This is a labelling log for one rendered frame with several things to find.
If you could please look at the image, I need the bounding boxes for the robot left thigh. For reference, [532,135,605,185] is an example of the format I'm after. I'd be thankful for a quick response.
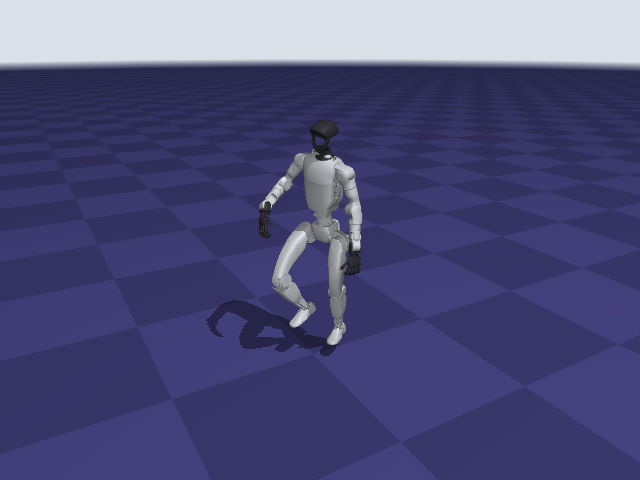
[327,230,349,299]

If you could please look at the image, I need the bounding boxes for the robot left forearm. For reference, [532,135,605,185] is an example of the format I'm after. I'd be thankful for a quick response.
[348,205,362,251]

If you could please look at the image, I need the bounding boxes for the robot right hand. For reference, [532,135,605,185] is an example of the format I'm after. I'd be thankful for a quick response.
[259,201,273,238]

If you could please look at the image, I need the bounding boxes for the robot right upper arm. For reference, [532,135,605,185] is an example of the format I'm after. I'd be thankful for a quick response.
[279,153,309,192]

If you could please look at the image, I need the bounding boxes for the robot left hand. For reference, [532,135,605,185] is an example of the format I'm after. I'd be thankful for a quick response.
[340,242,361,276]

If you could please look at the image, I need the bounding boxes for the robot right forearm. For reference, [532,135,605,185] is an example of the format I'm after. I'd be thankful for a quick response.
[259,176,284,209]

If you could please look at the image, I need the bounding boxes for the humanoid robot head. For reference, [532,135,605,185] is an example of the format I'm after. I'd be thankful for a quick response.
[310,120,339,161]

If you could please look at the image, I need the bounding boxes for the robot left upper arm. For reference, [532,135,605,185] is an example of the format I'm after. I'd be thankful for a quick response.
[335,163,361,216]

